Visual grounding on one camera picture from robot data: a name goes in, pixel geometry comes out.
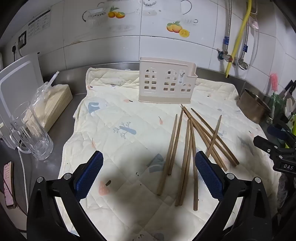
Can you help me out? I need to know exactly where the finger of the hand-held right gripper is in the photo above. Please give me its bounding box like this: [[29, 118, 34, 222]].
[[253, 136, 296, 172], [267, 125, 292, 139]]

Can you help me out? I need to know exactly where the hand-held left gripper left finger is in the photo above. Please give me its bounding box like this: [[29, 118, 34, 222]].
[[26, 151, 107, 241]]

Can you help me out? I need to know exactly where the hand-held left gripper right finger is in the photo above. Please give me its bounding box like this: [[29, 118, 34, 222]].
[[195, 151, 272, 241]]

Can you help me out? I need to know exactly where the pile of wooden chopsticks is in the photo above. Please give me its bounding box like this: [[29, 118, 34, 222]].
[[157, 104, 240, 211]]

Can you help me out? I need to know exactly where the beige plastic chopstick holder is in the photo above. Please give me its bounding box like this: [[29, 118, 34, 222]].
[[138, 57, 198, 104]]

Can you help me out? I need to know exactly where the green plastic item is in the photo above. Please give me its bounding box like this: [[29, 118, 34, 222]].
[[269, 93, 286, 119]]

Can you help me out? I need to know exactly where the stainless steel pot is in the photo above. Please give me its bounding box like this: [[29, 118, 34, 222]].
[[238, 88, 272, 125]]

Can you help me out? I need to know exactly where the pink brush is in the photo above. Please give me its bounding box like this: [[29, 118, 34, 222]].
[[269, 73, 279, 93]]

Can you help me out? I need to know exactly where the clear glass mug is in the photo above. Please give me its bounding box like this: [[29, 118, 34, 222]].
[[9, 101, 54, 161]]

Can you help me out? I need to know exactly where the cream quilted printed mat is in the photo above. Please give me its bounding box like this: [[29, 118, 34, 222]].
[[58, 67, 281, 241]]

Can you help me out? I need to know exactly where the metal angle valve fitting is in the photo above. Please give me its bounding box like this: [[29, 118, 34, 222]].
[[238, 58, 250, 70]]

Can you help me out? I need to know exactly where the bag of paper napkins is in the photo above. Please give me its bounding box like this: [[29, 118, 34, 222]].
[[25, 83, 74, 132]]

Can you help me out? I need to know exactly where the smartphone with pink screen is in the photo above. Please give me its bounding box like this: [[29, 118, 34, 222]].
[[3, 161, 17, 209]]

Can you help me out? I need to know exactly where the clear plastic bag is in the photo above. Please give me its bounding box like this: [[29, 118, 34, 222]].
[[30, 71, 61, 116]]

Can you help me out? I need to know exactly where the white plastic cutting board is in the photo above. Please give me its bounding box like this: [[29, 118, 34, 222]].
[[0, 53, 44, 149]]

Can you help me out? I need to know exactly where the black handled knife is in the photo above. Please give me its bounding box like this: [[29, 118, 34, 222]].
[[279, 80, 296, 103]]

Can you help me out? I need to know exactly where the white cable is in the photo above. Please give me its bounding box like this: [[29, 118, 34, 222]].
[[17, 146, 30, 207]]

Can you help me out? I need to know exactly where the metal valve with red handle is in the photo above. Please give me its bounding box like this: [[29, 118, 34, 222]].
[[217, 48, 233, 62]]

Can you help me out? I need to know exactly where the braided metal hose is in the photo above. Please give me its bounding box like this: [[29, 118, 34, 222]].
[[223, 0, 232, 58], [240, 21, 249, 61]]

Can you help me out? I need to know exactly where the yellow corrugated gas hose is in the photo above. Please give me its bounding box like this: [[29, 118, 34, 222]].
[[225, 0, 253, 78]]

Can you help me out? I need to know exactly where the black wall switch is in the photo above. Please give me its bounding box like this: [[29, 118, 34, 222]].
[[18, 31, 27, 49]]

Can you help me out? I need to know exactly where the white wall notice sticker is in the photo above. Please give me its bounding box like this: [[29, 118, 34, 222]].
[[27, 8, 51, 39]]

